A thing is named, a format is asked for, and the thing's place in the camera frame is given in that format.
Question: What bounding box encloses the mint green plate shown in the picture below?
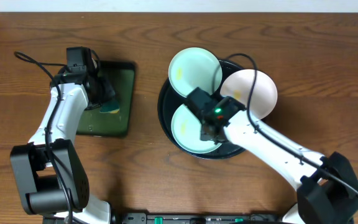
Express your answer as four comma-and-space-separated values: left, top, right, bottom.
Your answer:
168, 47, 223, 98
171, 104, 222, 154

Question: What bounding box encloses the green yellow sponge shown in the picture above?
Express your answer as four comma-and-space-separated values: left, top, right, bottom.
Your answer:
99, 98, 119, 114

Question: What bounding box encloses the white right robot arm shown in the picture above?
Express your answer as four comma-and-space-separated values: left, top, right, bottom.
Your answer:
185, 88, 358, 224

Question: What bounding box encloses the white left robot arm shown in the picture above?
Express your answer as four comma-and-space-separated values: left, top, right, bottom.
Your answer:
10, 47, 115, 223

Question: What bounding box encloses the round black tray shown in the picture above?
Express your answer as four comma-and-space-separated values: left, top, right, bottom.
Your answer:
157, 58, 248, 161

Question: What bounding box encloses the black rectangular water tray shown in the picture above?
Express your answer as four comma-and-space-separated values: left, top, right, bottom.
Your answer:
76, 61, 136, 137

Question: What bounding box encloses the pink plate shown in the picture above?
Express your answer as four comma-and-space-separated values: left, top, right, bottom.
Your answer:
220, 69, 278, 119

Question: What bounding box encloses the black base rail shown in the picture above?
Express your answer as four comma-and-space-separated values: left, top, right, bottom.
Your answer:
121, 213, 280, 224

